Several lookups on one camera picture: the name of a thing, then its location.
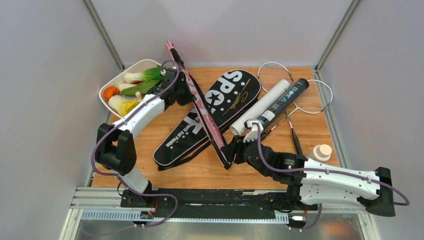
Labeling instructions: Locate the pink racket cover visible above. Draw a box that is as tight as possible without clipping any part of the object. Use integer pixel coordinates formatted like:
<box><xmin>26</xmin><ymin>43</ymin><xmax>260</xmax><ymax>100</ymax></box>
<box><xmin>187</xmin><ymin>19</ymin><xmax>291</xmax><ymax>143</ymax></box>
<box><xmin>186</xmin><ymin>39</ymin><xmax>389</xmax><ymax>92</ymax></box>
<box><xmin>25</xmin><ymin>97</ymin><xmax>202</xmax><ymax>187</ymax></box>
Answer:
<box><xmin>165</xmin><ymin>40</ymin><xmax>232</xmax><ymax>170</ymax></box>

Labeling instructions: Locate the black shuttlecock tube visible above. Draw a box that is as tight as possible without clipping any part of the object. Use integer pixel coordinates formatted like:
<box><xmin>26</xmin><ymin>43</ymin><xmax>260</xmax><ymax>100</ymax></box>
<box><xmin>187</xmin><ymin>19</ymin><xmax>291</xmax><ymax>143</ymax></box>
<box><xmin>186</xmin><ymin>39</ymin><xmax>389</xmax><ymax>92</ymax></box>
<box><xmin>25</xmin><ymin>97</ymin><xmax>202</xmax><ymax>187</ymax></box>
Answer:
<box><xmin>254</xmin><ymin>78</ymin><xmax>309</xmax><ymax>130</ymax></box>

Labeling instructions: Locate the white shuttlecock tube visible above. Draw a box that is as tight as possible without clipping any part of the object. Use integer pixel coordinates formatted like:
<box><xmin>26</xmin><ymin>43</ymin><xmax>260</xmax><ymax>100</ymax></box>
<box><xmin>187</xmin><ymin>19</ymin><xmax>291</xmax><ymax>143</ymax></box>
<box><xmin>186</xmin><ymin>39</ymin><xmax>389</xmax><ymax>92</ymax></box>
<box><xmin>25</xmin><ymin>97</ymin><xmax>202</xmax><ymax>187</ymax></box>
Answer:
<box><xmin>229</xmin><ymin>79</ymin><xmax>291</xmax><ymax>136</ymax></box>

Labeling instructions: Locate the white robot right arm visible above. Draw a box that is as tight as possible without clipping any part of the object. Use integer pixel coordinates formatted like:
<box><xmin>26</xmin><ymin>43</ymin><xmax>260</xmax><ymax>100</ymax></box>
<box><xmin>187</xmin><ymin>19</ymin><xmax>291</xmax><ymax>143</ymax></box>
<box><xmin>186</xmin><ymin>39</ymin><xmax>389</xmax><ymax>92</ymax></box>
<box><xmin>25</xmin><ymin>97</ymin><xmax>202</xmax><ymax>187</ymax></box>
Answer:
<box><xmin>218</xmin><ymin>137</ymin><xmax>396</xmax><ymax>217</ymax></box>

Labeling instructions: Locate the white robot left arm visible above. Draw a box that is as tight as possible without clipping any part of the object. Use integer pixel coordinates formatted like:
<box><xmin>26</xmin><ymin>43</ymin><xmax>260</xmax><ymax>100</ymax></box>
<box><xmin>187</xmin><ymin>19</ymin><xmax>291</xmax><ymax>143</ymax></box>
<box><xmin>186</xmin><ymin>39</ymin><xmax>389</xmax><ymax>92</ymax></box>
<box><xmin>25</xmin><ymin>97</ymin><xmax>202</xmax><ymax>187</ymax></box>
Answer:
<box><xmin>90</xmin><ymin>67</ymin><xmax>192</xmax><ymax>207</ymax></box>

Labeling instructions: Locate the green bok choy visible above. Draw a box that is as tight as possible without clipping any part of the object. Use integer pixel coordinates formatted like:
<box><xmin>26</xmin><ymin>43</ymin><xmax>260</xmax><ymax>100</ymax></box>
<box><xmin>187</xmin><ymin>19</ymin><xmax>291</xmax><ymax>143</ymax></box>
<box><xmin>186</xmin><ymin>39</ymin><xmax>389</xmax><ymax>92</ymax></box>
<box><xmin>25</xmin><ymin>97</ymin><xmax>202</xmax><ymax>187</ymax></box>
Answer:
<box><xmin>123</xmin><ymin>65</ymin><xmax>164</xmax><ymax>84</ymax></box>

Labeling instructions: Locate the green leafy vegetable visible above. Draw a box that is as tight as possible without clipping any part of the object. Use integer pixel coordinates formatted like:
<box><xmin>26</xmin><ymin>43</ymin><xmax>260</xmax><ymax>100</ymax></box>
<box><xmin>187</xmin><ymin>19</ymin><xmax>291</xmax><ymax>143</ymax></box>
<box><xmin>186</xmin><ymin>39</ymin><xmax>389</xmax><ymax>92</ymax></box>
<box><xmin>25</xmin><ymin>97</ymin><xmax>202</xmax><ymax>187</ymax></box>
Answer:
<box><xmin>120</xmin><ymin>79</ymin><xmax>162</xmax><ymax>97</ymax></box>

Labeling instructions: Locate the beige mushroom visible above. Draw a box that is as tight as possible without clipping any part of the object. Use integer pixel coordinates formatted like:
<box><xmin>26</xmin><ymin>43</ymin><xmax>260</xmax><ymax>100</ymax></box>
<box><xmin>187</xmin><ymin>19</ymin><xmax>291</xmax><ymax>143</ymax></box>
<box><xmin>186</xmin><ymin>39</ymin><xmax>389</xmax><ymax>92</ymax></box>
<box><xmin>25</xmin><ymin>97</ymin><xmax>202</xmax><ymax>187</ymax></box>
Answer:
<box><xmin>135</xmin><ymin>91</ymin><xmax>143</xmax><ymax>102</ymax></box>

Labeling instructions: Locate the white rectangular tray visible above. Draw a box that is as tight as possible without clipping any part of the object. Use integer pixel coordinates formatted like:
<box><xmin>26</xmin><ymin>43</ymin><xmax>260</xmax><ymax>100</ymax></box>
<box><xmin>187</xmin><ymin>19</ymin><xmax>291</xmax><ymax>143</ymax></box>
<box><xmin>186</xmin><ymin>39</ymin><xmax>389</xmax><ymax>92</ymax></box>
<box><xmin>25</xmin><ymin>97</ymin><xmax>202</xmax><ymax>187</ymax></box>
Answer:
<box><xmin>98</xmin><ymin>59</ymin><xmax>161</xmax><ymax>119</ymax></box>

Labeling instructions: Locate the black racket cover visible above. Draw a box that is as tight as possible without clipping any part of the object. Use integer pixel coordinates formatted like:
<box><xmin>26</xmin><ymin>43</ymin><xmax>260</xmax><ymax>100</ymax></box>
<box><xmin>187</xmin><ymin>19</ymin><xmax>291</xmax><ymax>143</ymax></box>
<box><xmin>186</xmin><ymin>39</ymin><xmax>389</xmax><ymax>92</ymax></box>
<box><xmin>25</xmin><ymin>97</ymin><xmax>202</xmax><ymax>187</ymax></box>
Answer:
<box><xmin>153</xmin><ymin>69</ymin><xmax>261</xmax><ymax>171</ymax></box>

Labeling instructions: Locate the yellow napa cabbage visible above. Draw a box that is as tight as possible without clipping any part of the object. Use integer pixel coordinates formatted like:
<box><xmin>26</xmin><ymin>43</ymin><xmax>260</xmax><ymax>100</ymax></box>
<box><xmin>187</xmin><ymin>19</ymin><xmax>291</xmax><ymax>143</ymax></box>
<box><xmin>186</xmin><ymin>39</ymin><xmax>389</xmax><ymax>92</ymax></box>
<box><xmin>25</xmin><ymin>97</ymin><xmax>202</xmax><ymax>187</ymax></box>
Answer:
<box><xmin>108</xmin><ymin>95</ymin><xmax>140</xmax><ymax>117</ymax></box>

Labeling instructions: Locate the white racket left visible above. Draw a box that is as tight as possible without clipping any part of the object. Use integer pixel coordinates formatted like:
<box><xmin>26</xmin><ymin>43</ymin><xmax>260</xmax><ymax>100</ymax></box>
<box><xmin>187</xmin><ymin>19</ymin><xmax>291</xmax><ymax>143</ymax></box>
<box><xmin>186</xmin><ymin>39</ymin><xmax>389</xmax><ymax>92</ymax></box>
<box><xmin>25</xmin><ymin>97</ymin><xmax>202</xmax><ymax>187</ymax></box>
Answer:
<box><xmin>257</xmin><ymin>62</ymin><xmax>303</xmax><ymax>156</ymax></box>

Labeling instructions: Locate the white racket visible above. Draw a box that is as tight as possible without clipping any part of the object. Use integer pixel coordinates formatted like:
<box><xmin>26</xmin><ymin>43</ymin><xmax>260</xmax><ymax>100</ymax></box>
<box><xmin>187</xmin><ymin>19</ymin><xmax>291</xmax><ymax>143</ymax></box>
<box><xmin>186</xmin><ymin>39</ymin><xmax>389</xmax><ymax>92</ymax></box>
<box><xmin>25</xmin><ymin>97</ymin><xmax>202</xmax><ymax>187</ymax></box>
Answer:
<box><xmin>257</xmin><ymin>62</ymin><xmax>303</xmax><ymax>156</ymax></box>
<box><xmin>261</xmin><ymin>79</ymin><xmax>333</xmax><ymax>140</ymax></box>

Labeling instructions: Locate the white tube cap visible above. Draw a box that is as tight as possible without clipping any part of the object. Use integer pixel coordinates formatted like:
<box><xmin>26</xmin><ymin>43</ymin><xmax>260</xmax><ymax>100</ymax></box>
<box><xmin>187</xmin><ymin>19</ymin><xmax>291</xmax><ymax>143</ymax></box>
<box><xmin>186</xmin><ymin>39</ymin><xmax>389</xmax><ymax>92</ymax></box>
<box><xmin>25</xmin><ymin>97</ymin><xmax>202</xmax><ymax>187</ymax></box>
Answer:
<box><xmin>306</xmin><ymin>144</ymin><xmax>333</xmax><ymax>163</ymax></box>

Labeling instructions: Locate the white racket right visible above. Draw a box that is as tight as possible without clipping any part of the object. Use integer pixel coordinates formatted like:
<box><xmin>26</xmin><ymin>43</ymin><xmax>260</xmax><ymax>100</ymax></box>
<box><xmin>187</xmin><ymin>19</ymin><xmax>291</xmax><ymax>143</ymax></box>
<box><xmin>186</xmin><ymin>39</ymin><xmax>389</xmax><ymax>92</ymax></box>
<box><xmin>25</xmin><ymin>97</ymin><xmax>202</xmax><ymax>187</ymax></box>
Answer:
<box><xmin>261</xmin><ymin>79</ymin><xmax>333</xmax><ymax>140</ymax></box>

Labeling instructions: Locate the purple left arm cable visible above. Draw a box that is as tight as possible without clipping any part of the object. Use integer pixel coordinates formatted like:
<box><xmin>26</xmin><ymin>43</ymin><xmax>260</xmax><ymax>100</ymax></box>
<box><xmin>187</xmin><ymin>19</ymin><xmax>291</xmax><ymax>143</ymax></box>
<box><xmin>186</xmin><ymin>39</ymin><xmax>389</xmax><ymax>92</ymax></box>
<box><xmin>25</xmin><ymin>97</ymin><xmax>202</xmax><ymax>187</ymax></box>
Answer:
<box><xmin>91</xmin><ymin>60</ymin><xmax>181</xmax><ymax>229</ymax></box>

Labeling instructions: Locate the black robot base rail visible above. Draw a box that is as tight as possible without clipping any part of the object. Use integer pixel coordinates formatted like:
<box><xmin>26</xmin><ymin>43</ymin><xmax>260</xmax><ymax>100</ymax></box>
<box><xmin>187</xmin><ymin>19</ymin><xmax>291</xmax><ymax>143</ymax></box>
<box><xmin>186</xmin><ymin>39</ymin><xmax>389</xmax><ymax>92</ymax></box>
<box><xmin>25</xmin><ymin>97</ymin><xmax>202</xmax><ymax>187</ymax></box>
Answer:
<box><xmin>119</xmin><ymin>188</ymin><xmax>319</xmax><ymax>221</ymax></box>

